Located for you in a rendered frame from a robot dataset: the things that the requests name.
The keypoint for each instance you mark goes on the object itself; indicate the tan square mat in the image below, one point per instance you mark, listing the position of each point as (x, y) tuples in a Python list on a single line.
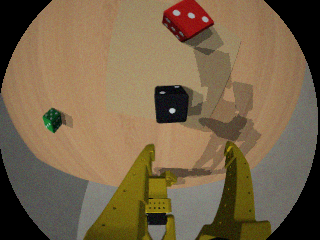
[(144, 54)]

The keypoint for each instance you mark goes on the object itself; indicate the red die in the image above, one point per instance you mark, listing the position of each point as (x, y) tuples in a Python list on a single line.
[(186, 19)]

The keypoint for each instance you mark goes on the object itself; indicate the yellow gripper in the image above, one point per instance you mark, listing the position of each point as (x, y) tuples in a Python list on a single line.
[(124, 216)]

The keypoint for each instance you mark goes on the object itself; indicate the green die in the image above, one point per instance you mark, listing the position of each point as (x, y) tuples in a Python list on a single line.
[(52, 120)]

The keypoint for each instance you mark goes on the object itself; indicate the black die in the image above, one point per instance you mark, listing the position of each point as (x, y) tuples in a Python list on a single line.
[(171, 104)]

